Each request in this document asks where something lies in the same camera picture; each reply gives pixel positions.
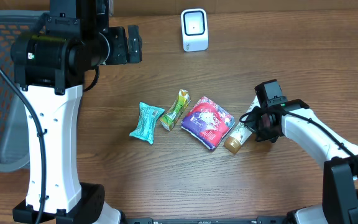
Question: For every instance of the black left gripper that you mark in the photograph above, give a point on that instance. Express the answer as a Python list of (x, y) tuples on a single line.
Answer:
[(119, 56)]

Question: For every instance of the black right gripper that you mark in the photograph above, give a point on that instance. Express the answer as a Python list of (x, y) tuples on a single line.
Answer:
[(255, 119)]

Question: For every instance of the white cosmetic tube gold cap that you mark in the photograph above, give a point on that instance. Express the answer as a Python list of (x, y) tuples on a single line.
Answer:
[(237, 138)]

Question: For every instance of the red purple tissue pack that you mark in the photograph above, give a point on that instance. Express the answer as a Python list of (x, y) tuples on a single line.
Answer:
[(208, 122)]

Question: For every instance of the teal snack packet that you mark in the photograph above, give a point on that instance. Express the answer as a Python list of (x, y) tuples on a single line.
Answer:
[(148, 116)]

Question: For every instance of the green juice carton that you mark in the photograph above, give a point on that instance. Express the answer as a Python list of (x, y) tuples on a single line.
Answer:
[(170, 118)]

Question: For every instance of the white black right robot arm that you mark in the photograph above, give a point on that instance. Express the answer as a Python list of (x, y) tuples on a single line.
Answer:
[(337, 157)]

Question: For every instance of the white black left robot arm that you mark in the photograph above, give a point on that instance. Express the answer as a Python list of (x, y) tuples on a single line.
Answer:
[(50, 62)]

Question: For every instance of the white barcode scanner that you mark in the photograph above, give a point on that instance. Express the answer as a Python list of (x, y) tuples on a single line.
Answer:
[(194, 29)]

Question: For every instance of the grey plastic lattice basket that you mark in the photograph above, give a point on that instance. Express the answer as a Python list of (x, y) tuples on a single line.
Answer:
[(14, 140)]

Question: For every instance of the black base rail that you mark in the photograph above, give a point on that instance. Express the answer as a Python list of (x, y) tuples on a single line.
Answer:
[(258, 220)]

